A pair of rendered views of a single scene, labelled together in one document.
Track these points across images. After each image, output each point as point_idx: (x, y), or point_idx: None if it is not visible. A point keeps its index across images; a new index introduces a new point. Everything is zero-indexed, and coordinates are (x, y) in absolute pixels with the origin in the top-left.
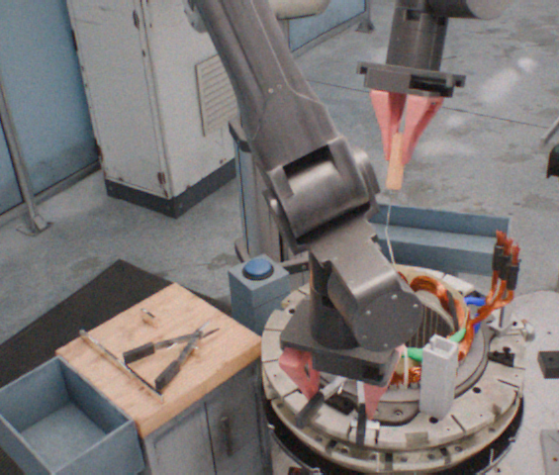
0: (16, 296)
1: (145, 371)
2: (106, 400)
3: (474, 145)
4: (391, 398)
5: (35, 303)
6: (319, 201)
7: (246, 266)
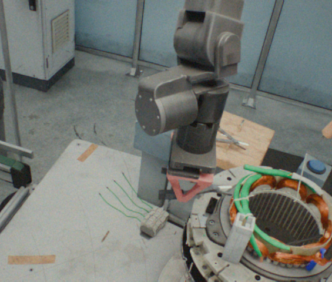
0: (325, 148)
1: None
2: None
3: None
4: (225, 228)
5: (327, 157)
6: (186, 40)
7: (312, 160)
